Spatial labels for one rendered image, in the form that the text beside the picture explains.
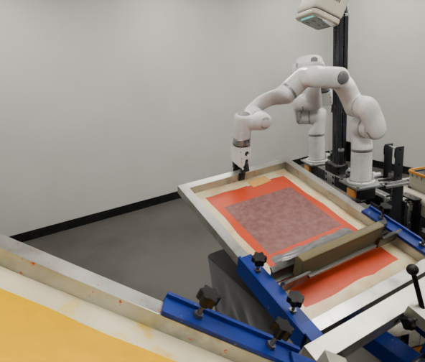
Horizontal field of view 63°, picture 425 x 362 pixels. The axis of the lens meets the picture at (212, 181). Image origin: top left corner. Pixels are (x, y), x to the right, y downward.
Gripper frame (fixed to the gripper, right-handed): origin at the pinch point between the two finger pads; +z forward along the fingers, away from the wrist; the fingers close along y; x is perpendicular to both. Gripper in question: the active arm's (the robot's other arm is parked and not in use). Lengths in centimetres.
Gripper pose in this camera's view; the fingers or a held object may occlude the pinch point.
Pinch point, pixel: (238, 174)
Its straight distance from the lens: 155.5
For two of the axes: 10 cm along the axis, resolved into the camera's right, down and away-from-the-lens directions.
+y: -4.8, -4.7, 7.4
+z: -0.3, 8.5, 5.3
